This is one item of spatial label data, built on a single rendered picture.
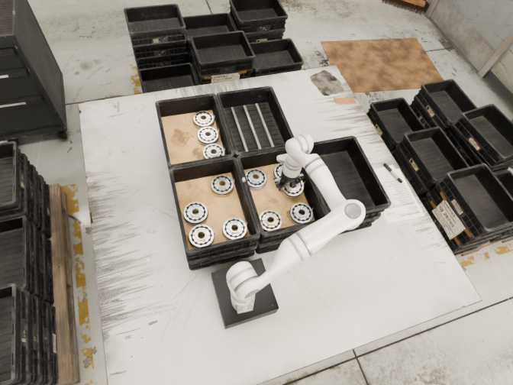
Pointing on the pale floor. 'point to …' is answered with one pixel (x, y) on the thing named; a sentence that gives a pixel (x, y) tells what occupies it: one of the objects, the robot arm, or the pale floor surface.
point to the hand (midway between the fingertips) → (285, 187)
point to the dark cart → (27, 77)
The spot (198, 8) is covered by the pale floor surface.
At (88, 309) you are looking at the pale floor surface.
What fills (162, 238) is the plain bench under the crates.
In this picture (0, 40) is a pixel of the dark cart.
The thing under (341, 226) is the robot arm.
